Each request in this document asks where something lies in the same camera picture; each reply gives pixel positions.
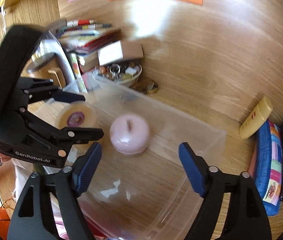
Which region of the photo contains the cream tub purple label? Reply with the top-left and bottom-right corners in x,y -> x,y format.
55,102 -> 99,129

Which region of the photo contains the pink apple-shaped object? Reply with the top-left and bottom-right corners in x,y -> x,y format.
110,113 -> 151,155

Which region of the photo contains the brown mug with lid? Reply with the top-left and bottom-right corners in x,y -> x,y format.
26,53 -> 66,88

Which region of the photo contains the fruit pattern box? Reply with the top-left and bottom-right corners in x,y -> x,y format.
67,53 -> 87,93

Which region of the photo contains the white paper stand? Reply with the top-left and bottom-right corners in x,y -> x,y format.
31,30 -> 75,85

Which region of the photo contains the blue patchwork pouch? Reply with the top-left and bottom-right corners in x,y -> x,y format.
248,120 -> 283,216

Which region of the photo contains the stack of books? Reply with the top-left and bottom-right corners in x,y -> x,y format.
56,19 -> 122,73

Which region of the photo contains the bowl of small trinkets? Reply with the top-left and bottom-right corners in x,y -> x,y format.
92,60 -> 142,87

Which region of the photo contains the white brown cardboard box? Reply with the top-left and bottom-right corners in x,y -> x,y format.
98,40 -> 144,66

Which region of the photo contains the clear plastic storage bin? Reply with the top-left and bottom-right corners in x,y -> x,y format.
80,74 -> 227,239

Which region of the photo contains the yellow lotion tube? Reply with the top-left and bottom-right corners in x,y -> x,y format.
238,96 -> 273,140

